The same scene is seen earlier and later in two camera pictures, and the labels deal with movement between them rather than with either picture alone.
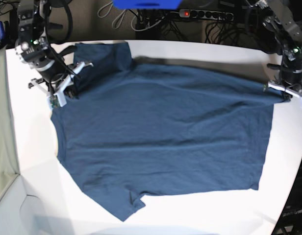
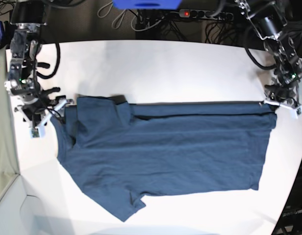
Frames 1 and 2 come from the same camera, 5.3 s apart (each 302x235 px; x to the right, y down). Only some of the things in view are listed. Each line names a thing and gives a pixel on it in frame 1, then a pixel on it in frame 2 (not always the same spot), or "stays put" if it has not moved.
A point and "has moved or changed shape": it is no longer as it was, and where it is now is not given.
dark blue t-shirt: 132,129 has moved or changed shape
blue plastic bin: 147,4 stays put
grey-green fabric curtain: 6,165 stays put
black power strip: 206,13 stays put
